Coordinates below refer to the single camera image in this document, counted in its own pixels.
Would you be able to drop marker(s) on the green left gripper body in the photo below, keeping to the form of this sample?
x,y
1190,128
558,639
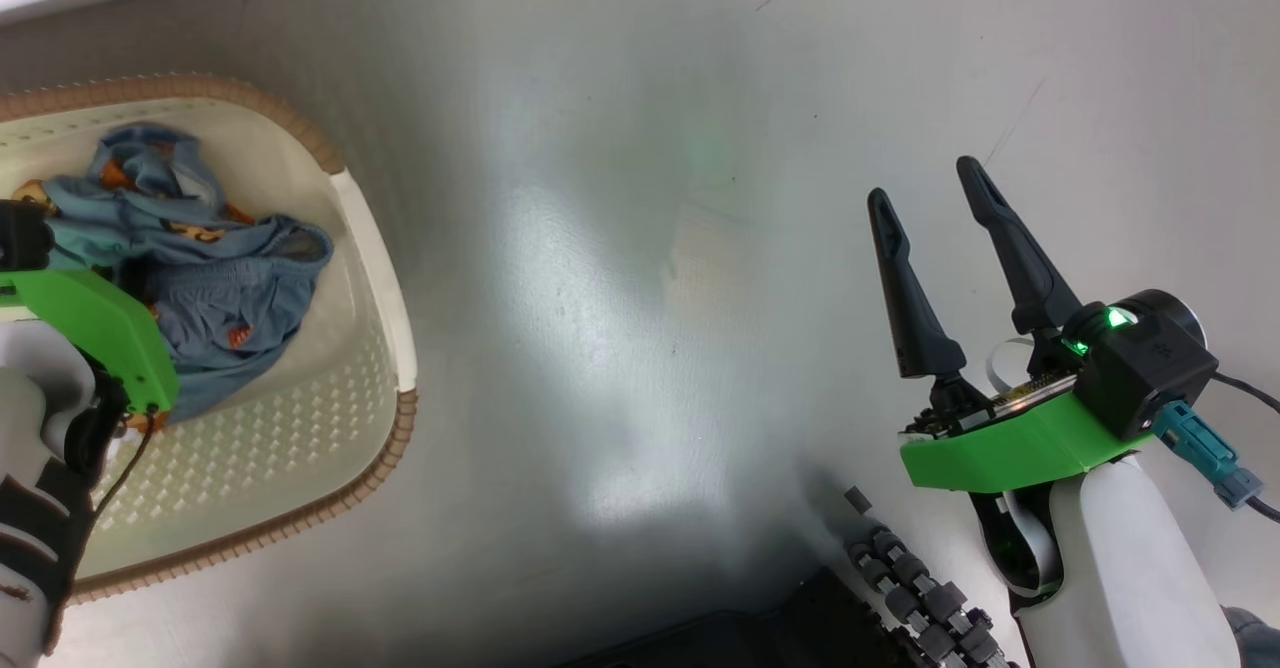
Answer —
x,y
90,313

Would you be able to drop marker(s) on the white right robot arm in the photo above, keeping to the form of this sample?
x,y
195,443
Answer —
x,y
1120,568

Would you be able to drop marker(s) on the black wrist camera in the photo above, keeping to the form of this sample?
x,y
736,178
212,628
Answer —
x,y
1150,358
22,236

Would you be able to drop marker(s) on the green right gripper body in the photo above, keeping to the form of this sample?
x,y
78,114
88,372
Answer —
x,y
1020,448

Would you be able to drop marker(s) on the cream perforated laundry basket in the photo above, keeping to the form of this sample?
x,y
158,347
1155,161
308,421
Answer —
x,y
300,428

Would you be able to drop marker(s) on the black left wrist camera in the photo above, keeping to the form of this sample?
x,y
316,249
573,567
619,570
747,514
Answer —
x,y
22,236

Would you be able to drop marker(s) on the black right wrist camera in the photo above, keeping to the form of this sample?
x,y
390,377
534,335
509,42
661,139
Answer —
x,y
1150,358

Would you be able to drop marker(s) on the light blue patterned top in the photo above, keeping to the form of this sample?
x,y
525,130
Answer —
x,y
110,213

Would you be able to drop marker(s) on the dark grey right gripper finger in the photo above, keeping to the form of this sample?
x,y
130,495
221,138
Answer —
x,y
1025,268
915,318

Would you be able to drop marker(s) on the blue patterned shorts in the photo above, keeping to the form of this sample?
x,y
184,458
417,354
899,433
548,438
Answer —
x,y
230,298

